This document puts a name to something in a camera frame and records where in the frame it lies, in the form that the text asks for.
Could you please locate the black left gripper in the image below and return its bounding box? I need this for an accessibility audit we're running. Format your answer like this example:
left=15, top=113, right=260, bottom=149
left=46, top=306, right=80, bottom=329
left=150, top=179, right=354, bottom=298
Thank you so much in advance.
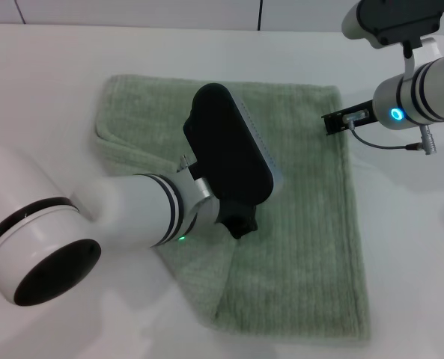
left=216, top=199, right=259, bottom=241

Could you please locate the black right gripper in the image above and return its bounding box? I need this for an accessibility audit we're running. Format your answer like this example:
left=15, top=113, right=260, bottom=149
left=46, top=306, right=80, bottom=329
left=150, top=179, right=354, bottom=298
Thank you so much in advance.
left=320, top=98, right=377, bottom=138

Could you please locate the green ribbed towel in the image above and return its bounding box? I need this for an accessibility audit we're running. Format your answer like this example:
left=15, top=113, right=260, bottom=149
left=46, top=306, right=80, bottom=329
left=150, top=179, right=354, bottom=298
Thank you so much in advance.
left=93, top=73, right=371, bottom=343

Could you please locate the grey cable with plug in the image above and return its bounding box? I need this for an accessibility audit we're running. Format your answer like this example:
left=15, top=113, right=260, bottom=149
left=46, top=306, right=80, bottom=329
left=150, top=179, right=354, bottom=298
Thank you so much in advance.
left=342, top=114, right=440, bottom=155

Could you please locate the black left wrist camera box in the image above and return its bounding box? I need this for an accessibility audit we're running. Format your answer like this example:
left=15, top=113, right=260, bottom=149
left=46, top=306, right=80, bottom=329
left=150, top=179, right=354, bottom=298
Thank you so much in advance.
left=182, top=82, right=285, bottom=206

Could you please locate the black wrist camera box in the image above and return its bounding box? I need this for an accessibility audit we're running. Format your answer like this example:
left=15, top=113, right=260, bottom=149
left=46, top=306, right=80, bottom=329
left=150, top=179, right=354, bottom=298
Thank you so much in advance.
left=182, top=82, right=285, bottom=206
left=341, top=0, right=444, bottom=49

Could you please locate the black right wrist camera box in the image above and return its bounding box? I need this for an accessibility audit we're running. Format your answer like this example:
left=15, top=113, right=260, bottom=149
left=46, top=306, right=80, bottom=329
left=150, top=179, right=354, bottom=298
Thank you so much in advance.
left=341, top=0, right=444, bottom=49

